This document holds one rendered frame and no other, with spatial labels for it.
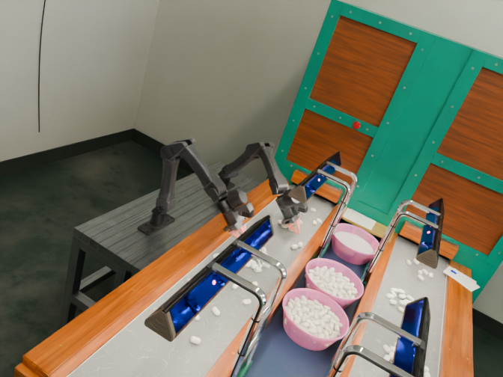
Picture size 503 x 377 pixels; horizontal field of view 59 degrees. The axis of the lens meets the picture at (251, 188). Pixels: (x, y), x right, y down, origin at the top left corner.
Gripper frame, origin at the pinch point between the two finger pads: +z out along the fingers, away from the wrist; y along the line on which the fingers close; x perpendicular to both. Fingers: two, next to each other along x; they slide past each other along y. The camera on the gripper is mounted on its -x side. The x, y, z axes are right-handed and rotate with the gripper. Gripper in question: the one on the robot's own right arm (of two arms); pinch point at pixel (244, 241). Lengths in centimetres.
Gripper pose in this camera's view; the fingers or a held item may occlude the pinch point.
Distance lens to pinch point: 190.3
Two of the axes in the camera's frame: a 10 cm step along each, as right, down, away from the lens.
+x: -7.8, 3.6, 5.0
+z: 4.6, 8.8, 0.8
